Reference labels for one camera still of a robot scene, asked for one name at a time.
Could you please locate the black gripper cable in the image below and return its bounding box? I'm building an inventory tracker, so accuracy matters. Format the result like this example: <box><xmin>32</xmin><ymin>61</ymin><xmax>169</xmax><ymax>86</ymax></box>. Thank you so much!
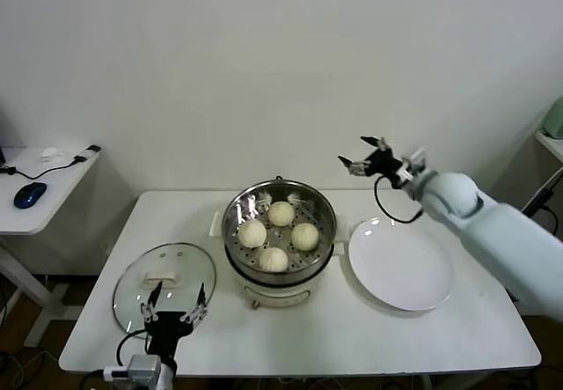
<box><xmin>373</xmin><ymin>174</ymin><xmax>426</xmax><ymax>224</ymax></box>
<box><xmin>116</xmin><ymin>328</ymin><xmax>150</xmax><ymax>367</ymax></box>

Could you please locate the pale green appliance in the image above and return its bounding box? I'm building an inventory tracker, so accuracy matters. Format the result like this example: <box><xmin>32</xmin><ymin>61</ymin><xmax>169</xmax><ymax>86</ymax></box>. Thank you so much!
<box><xmin>544</xmin><ymin>99</ymin><xmax>563</xmax><ymax>139</ymax></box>

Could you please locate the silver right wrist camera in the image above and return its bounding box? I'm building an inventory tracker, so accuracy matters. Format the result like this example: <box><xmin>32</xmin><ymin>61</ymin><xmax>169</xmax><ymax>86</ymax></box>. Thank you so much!
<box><xmin>400</xmin><ymin>146</ymin><xmax>427</xmax><ymax>175</ymax></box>

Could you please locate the black desk cable with adapter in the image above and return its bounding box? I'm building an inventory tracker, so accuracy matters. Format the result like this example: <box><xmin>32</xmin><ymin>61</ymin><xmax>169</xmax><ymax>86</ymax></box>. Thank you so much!
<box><xmin>0</xmin><ymin>144</ymin><xmax>102</xmax><ymax>180</ymax></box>

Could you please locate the thin white cable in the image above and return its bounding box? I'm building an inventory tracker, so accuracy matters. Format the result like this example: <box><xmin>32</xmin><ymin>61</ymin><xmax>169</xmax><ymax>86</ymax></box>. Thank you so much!
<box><xmin>534</xmin><ymin>167</ymin><xmax>563</xmax><ymax>198</ymax></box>

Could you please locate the white side desk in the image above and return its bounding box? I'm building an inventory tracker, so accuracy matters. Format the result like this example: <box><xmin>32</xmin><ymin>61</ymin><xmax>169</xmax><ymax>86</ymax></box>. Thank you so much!
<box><xmin>0</xmin><ymin>145</ymin><xmax>101</xmax><ymax>348</ymax></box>

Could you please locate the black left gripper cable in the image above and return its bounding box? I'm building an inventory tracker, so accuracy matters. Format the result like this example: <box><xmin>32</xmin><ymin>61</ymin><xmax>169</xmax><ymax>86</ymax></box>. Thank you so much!
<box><xmin>116</xmin><ymin>328</ymin><xmax>150</xmax><ymax>367</ymax></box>

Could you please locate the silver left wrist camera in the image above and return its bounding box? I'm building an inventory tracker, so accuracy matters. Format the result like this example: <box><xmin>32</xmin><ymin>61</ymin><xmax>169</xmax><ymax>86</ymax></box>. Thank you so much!
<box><xmin>103</xmin><ymin>354</ymin><xmax>162</xmax><ymax>389</ymax></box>

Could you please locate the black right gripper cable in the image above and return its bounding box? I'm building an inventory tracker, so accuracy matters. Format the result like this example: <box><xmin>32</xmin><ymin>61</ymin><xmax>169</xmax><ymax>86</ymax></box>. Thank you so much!
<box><xmin>373</xmin><ymin>174</ymin><xmax>426</xmax><ymax>224</ymax></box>

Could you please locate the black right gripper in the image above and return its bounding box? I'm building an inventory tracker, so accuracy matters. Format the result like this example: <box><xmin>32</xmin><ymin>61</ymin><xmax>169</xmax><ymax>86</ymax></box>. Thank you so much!
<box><xmin>337</xmin><ymin>136</ymin><xmax>406</xmax><ymax>182</ymax></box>

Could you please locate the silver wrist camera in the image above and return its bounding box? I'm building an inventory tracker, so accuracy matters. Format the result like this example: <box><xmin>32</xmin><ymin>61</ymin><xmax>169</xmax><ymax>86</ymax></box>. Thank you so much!
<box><xmin>103</xmin><ymin>354</ymin><xmax>162</xmax><ymax>389</ymax></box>
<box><xmin>400</xmin><ymin>146</ymin><xmax>427</xmax><ymax>175</ymax></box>

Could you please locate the white steamed baozi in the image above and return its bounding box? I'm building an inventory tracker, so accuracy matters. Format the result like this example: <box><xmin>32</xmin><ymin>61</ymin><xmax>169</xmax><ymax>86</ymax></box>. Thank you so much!
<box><xmin>258</xmin><ymin>247</ymin><xmax>289</xmax><ymax>273</ymax></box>
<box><xmin>267</xmin><ymin>200</ymin><xmax>295</xmax><ymax>227</ymax></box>
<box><xmin>290</xmin><ymin>222</ymin><xmax>320</xmax><ymax>252</ymax></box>
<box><xmin>238</xmin><ymin>220</ymin><xmax>268</xmax><ymax>249</ymax></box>

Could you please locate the black wall power cable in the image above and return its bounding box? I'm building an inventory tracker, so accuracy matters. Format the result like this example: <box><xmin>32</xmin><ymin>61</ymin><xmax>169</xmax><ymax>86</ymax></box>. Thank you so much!
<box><xmin>522</xmin><ymin>187</ymin><xmax>556</xmax><ymax>219</ymax></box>

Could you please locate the stainless steel steamer basket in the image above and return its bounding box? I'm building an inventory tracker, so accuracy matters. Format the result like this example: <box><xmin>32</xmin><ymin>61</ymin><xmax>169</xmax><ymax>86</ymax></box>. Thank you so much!
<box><xmin>209</xmin><ymin>180</ymin><xmax>351</xmax><ymax>279</ymax></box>

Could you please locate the blue computer mouse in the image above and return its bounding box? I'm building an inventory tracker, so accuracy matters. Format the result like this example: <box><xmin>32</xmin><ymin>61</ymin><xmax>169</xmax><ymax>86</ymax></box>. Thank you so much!
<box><xmin>13</xmin><ymin>181</ymin><xmax>48</xmax><ymax>209</ymax></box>

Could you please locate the white round plate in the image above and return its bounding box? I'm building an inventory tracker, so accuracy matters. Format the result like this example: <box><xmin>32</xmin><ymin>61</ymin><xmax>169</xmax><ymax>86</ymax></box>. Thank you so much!
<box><xmin>348</xmin><ymin>217</ymin><xmax>454</xmax><ymax>312</ymax></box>

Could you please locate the round glass lid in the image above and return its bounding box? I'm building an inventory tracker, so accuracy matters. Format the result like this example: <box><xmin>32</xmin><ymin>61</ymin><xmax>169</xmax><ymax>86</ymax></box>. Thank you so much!
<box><xmin>112</xmin><ymin>242</ymin><xmax>217</xmax><ymax>338</ymax></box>

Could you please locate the white shelf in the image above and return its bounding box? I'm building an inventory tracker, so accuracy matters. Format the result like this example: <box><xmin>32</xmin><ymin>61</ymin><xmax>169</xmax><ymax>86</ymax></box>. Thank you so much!
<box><xmin>534</xmin><ymin>129</ymin><xmax>563</xmax><ymax>162</ymax></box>

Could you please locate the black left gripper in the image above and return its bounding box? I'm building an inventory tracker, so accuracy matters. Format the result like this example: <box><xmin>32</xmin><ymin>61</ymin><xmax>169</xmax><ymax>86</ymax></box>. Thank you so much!
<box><xmin>140</xmin><ymin>280</ymin><xmax>208</xmax><ymax>358</ymax></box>

